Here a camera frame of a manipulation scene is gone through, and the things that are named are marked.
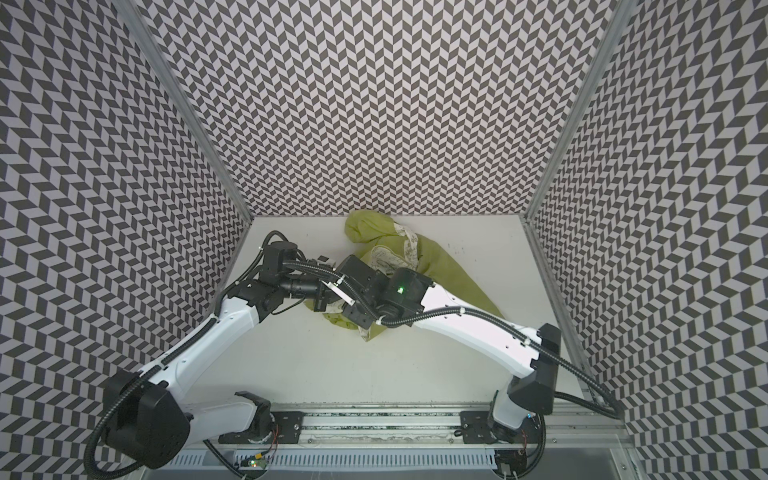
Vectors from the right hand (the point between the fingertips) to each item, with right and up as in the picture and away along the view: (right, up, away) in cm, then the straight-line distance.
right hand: (358, 294), depth 69 cm
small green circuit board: (-22, -37, -3) cm, 43 cm away
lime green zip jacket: (+5, +12, +36) cm, 38 cm away
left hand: (-1, +2, -1) cm, 2 cm away
